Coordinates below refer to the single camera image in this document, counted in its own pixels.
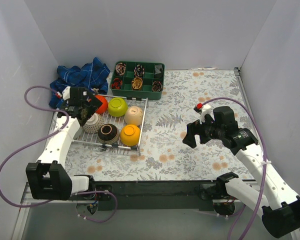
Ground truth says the blue plaid cloth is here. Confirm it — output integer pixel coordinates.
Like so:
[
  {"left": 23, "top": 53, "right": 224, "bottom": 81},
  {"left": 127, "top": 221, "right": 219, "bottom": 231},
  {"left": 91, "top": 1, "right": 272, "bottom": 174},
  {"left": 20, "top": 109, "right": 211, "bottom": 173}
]
[{"left": 49, "top": 57, "right": 110, "bottom": 95}]

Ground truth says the lime green bowl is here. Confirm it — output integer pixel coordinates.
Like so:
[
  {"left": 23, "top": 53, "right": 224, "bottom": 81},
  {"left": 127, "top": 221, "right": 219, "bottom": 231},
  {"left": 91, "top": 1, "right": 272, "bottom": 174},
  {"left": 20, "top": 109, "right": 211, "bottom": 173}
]
[{"left": 107, "top": 97, "right": 128, "bottom": 117}]

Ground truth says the yellow bowl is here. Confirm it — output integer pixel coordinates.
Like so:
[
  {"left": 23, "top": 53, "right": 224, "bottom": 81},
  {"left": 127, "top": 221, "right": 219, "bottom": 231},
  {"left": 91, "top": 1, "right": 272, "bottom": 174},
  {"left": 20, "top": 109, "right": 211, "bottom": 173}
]
[{"left": 120, "top": 124, "right": 141, "bottom": 147}]

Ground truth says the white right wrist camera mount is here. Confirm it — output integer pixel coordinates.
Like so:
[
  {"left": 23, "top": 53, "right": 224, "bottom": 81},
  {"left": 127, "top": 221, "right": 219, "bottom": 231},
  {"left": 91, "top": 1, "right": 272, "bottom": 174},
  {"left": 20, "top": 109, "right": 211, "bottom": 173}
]
[{"left": 193, "top": 103, "right": 212, "bottom": 124}]

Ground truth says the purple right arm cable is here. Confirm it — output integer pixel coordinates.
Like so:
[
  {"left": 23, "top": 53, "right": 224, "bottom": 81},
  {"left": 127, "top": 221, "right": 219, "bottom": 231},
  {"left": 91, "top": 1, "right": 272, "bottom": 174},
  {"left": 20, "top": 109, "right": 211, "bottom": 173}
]
[{"left": 198, "top": 96, "right": 268, "bottom": 240}]

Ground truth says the green compartment organizer box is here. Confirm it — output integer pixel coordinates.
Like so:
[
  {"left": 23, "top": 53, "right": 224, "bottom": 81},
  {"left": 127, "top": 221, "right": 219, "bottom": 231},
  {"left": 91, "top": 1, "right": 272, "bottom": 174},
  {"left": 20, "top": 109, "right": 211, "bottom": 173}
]
[{"left": 109, "top": 61, "right": 165, "bottom": 100}]

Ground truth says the aluminium frame rail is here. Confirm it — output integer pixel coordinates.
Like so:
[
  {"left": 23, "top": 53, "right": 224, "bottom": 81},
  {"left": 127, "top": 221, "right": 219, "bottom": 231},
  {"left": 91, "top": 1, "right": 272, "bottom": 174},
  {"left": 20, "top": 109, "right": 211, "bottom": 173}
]
[{"left": 233, "top": 67, "right": 263, "bottom": 153}]

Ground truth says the dark brown patterned bowl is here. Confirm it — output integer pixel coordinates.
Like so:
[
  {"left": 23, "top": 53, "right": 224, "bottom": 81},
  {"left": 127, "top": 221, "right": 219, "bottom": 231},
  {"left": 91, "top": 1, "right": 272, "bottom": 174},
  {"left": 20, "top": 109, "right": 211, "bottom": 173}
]
[{"left": 97, "top": 123, "right": 120, "bottom": 145}]

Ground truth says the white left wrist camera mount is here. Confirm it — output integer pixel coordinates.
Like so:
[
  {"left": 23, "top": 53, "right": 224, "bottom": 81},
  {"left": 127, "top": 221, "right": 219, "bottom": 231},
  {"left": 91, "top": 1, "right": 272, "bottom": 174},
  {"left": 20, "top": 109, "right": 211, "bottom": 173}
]
[{"left": 55, "top": 86, "right": 71, "bottom": 101}]

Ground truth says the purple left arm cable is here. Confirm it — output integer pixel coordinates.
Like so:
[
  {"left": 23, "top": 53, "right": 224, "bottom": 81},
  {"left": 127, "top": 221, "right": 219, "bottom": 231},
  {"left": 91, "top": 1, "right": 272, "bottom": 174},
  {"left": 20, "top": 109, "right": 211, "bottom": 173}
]
[{"left": 0, "top": 85, "right": 118, "bottom": 224}]

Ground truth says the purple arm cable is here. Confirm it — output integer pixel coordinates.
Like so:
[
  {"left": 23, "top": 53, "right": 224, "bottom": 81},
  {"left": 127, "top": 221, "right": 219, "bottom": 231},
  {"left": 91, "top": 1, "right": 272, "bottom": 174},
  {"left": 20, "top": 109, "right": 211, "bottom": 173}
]
[
  {"left": 198, "top": 96, "right": 268, "bottom": 240},
  {"left": 0, "top": 85, "right": 118, "bottom": 224}
]

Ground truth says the red-orange bowl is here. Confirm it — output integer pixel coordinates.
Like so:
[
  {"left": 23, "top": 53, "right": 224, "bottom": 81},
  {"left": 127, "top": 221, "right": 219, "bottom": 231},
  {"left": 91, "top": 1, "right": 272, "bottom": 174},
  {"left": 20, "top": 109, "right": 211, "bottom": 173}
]
[{"left": 95, "top": 95, "right": 108, "bottom": 115}]

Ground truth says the white patterned bowl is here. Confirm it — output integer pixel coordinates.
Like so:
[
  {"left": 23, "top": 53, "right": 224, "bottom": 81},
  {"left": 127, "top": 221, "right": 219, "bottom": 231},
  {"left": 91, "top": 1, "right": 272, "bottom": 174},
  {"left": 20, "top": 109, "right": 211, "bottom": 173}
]
[{"left": 82, "top": 113, "right": 105, "bottom": 134}]

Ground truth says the dark multicolour rolled tie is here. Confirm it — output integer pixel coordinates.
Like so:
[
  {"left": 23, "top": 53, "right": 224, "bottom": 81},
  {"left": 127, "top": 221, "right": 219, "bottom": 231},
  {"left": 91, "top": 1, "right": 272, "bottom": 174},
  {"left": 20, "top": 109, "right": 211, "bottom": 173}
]
[{"left": 134, "top": 64, "right": 145, "bottom": 78}]

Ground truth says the metal wire dish rack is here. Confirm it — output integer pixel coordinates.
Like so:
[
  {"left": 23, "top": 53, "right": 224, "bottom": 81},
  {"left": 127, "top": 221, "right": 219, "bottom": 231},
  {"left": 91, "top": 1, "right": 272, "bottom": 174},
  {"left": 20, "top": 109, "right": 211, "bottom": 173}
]
[{"left": 72, "top": 95, "right": 148, "bottom": 152}]

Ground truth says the black folded item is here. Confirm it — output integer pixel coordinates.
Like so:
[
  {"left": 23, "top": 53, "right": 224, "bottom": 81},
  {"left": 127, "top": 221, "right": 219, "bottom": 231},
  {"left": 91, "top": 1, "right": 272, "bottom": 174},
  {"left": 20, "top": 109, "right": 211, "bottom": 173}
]
[{"left": 153, "top": 64, "right": 164, "bottom": 79}]

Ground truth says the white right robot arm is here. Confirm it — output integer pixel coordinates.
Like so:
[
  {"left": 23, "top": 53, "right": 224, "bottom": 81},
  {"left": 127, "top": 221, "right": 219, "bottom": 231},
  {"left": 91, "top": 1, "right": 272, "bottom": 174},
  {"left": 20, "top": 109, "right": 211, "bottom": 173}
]
[{"left": 182, "top": 113, "right": 300, "bottom": 238}]

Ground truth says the red black rolled tie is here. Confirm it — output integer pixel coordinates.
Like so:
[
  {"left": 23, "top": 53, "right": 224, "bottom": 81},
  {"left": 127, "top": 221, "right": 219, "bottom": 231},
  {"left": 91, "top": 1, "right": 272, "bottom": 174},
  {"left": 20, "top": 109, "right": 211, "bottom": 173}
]
[{"left": 111, "top": 77, "right": 123, "bottom": 90}]

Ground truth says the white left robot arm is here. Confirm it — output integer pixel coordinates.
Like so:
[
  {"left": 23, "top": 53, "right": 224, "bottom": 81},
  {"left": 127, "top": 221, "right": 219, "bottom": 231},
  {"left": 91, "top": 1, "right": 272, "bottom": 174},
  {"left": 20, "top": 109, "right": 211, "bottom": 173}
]
[{"left": 25, "top": 86, "right": 102, "bottom": 201}]

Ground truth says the cream beige bowl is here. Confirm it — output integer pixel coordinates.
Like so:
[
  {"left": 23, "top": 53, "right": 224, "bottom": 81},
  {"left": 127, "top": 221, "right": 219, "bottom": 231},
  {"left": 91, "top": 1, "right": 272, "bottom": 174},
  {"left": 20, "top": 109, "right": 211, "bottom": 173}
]
[{"left": 124, "top": 106, "right": 143, "bottom": 126}]

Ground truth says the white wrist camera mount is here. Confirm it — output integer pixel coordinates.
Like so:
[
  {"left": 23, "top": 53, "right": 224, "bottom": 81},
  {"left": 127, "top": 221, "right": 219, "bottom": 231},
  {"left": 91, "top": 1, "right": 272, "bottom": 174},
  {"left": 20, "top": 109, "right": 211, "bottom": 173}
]
[
  {"left": 193, "top": 103, "right": 212, "bottom": 124},
  {"left": 55, "top": 86, "right": 71, "bottom": 101}
]

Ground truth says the pink black rolled tie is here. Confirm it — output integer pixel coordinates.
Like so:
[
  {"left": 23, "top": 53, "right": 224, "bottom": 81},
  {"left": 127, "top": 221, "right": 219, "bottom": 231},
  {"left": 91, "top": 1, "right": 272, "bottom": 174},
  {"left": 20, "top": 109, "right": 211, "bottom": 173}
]
[{"left": 115, "top": 62, "right": 127, "bottom": 76}]

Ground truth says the yellow rolled tie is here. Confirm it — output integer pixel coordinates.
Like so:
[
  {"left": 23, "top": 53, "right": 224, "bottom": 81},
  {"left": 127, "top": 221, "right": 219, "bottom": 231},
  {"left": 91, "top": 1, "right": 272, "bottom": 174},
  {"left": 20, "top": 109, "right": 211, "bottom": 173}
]
[{"left": 131, "top": 77, "right": 143, "bottom": 91}]

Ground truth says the brown black rolled tie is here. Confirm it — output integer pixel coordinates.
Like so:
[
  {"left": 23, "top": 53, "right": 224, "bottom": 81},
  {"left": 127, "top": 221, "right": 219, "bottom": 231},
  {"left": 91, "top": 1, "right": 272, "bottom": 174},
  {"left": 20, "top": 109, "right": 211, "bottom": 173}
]
[{"left": 151, "top": 80, "right": 163, "bottom": 92}]

